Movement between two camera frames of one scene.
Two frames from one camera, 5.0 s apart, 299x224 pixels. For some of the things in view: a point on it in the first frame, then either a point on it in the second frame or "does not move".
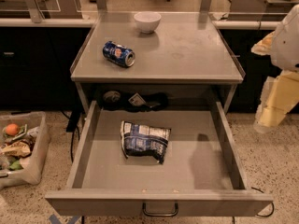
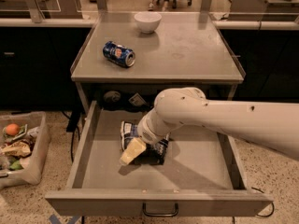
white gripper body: [286, 46] → [149, 133]
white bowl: [148, 21] does not move
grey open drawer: [202, 173] does not move
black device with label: [135, 102] does not move
